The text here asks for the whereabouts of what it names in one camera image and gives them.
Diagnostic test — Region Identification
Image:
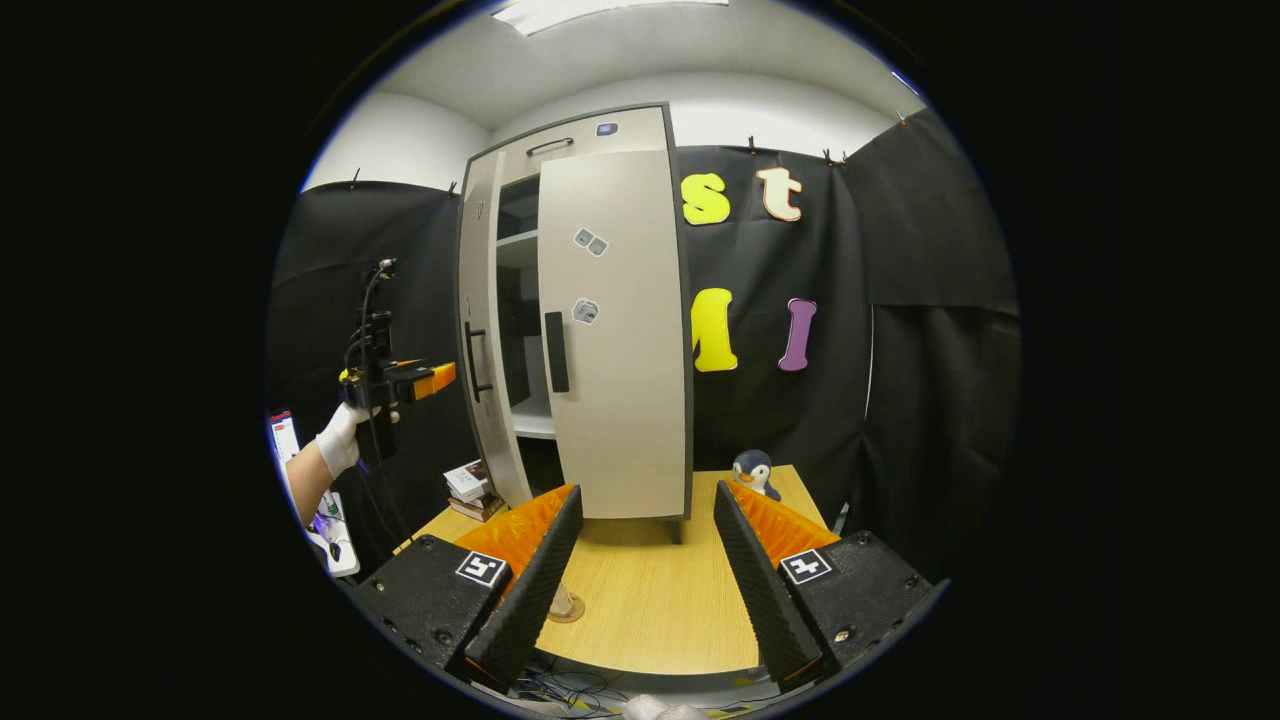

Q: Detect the computer monitor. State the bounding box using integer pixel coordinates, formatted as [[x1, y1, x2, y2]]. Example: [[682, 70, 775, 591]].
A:
[[268, 408, 303, 463]]

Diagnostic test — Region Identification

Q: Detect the black backdrop cloth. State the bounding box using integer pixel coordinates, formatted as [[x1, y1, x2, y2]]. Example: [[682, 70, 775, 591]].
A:
[[265, 110, 1023, 586]]

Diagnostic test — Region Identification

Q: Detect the large ceiling light panel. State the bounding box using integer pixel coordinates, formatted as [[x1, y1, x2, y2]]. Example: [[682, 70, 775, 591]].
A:
[[492, 0, 731, 36]]

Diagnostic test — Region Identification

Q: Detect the white side table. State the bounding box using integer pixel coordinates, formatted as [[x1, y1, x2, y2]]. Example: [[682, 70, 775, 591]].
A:
[[305, 490, 361, 579]]

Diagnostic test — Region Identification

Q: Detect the black left door handle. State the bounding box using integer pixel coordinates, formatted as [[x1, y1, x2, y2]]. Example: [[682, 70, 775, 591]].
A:
[[464, 322, 494, 403]]

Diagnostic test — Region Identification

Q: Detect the stack of books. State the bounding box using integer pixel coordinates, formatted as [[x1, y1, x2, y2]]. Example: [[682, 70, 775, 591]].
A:
[[443, 459, 506, 523]]

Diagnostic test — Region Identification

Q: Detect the black right door handle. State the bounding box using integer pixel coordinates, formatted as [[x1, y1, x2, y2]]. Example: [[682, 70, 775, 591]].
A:
[[544, 311, 571, 394]]

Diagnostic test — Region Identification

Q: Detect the penguin plush toy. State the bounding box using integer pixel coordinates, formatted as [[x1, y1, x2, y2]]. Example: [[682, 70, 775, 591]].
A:
[[732, 449, 783, 503]]

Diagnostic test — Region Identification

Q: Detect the black door handle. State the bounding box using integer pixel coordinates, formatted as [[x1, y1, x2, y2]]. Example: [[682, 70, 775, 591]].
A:
[[464, 322, 494, 403], [544, 311, 571, 394]]

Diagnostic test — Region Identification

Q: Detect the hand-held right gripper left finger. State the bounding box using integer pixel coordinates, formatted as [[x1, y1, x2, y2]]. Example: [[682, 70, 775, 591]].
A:
[[350, 484, 585, 693]]

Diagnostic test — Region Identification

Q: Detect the grey cabinet door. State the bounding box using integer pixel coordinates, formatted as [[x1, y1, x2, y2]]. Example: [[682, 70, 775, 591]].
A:
[[537, 150, 691, 521], [458, 150, 535, 509]]

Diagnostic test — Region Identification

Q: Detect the grey wooden cabinet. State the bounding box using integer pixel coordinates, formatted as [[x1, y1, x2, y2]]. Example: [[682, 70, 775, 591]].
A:
[[455, 103, 696, 546]]

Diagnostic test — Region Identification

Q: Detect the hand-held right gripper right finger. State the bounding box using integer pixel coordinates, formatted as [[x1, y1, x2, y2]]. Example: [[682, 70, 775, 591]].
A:
[[714, 478, 949, 693]]

